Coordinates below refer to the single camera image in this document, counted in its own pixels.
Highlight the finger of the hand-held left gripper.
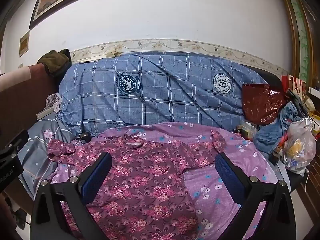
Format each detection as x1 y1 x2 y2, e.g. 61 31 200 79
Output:
0 129 29 157

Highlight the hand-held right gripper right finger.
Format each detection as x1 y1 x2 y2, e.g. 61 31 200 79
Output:
214 152 298 240

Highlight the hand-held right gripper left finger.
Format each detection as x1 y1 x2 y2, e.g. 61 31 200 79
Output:
30 152 113 240

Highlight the maroon floral shirt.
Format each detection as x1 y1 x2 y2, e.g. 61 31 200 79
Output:
47 132 228 240

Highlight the grey floral bedsheet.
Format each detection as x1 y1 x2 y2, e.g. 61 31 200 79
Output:
17 117 78 198

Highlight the purple floral blanket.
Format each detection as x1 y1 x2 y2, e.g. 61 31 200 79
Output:
51 121 280 240

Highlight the small black object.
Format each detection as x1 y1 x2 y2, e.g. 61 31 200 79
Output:
77 130 92 141

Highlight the brown headboard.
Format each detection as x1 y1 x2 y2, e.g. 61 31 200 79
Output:
0 64 60 132

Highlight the small grey crumpled cloth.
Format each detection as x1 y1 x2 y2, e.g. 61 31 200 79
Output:
45 92 63 113

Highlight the blue denim garment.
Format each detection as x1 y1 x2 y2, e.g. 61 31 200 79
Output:
254 101 304 154

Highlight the white plastic bag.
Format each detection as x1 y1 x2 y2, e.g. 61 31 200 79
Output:
282 119 317 176

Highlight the red plastic bag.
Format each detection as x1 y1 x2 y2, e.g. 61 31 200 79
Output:
241 84 288 126

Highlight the olive green cloth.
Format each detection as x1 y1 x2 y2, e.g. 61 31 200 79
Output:
37 49 72 78

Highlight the small framed picture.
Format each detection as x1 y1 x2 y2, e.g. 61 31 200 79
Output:
19 29 31 57

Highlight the blue striped pillow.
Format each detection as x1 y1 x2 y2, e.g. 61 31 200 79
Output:
57 51 269 134

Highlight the red gift bag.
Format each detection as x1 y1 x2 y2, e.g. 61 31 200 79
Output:
281 74 308 98

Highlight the wooden door with green panel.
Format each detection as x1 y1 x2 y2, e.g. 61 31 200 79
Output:
276 0 320 87

